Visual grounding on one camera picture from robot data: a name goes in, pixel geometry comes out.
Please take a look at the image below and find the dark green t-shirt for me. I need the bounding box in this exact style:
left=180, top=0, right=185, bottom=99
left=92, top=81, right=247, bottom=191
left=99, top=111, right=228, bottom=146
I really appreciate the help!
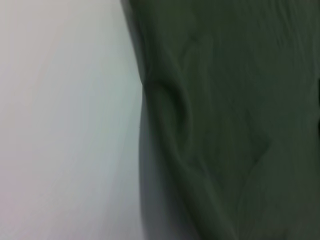
left=119, top=0, right=320, bottom=240

